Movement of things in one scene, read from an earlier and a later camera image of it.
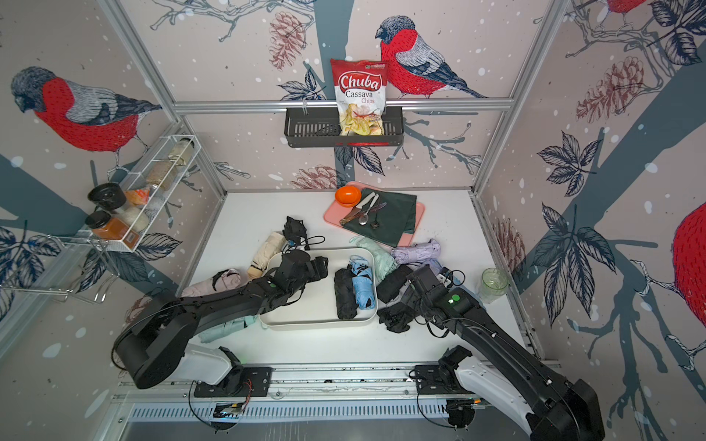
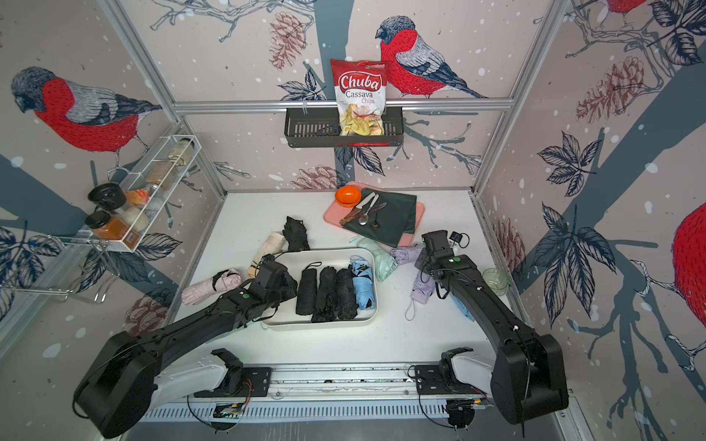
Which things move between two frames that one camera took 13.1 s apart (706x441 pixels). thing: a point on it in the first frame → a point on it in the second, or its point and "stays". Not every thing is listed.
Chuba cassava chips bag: [360, 89] stays
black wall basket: [318, 127] stays
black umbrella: [347, 306] stays
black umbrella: [396, 317] → [324, 309]
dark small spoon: [375, 224] stays
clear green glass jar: [494, 285] stays
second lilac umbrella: [425, 251] stays
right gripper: [409, 299] → [422, 264]
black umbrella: [392, 284] → [307, 289]
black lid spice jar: [108, 196] stays
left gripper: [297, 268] → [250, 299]
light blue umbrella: [362, 280] stays
